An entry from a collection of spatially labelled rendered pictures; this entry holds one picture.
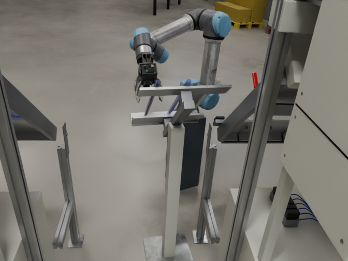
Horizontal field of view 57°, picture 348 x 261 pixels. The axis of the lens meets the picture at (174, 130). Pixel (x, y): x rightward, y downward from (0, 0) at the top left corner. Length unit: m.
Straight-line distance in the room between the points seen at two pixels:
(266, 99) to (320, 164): 0.26
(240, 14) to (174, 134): 6.06
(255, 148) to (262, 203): 0.41
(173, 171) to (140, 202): 0.76
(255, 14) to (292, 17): 6.63
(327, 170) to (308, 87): 0.19
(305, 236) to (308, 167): 0.54
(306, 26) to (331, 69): 0.19
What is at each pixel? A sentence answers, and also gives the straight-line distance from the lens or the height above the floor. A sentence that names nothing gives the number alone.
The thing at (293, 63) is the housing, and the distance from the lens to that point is 0.88.
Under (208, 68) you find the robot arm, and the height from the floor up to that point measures 0.91.
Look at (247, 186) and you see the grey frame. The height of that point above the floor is 0.83.
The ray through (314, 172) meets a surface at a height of 1.08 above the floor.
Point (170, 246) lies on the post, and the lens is 1.79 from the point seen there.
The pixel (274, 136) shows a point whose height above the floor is 0.70.
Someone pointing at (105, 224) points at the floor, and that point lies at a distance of 2.04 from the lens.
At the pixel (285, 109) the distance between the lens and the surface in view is 1.12.
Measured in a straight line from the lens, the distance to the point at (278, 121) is 1.43.
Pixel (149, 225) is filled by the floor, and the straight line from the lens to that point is 2.02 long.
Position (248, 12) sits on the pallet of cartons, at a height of 0.33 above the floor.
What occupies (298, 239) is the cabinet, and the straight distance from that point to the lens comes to 1.24.
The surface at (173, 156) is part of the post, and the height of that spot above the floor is 0.68.
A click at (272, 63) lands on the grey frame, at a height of 1.23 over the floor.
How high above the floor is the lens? 1.47
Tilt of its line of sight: 30 degrees down
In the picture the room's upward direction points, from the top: 4 degrees clockwise
